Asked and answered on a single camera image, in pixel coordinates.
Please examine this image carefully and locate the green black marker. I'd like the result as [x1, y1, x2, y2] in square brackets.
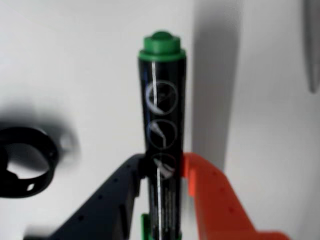
[136, 29, 187, 240]

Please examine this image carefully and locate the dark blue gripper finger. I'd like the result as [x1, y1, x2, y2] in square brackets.
[46, 152, 148, 240]

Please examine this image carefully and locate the black ring strap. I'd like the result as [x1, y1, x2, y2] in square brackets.
[0, 126, 60, 200]

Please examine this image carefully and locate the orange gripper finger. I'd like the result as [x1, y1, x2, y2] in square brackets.
[181, 151, 291, 240]

